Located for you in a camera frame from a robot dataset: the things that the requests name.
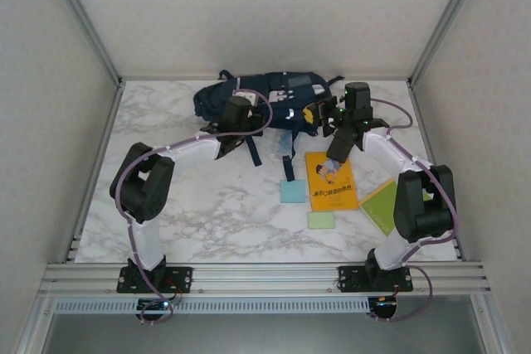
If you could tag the navy blue student backpack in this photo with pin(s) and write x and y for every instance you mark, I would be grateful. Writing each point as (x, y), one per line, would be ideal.
(274, 80)

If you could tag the yellow paperback book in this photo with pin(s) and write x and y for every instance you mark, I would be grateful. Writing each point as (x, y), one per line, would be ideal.
(332, 192)

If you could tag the green notebook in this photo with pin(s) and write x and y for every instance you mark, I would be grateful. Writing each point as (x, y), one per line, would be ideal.
(379, 207)

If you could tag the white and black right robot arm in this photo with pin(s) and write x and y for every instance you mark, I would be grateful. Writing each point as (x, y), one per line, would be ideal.
(386, 148)

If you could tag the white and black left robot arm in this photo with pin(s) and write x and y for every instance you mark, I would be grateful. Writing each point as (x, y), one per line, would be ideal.
(195, 148)

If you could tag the small clear plastic packet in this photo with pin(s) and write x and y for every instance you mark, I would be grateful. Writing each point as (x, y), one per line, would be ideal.
(284, 144)

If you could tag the blue sticky note pad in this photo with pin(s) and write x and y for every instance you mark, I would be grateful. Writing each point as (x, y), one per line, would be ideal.
(292, 192)

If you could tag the green sticky note pad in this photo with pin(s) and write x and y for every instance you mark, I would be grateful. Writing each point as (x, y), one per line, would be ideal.
(320, 220)

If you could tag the small controller circuit board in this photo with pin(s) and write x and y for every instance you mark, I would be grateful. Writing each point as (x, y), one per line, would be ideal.
(155, 305)
(383, 302)

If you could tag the aluminium table side rail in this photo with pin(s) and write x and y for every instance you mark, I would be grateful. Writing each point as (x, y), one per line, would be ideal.
(423, 122)
(108, 122)

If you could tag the aluminium frame post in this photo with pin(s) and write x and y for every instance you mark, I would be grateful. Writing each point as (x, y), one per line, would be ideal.
(450, 18)
(83, 18)

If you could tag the aluminium mounting rail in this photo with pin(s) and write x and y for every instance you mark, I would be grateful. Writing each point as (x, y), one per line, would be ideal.
(265, 279)

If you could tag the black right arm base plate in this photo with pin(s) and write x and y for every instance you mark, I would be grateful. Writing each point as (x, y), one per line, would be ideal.
(350, 279)

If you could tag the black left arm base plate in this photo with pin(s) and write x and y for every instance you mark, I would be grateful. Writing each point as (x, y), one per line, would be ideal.
(182, 279)

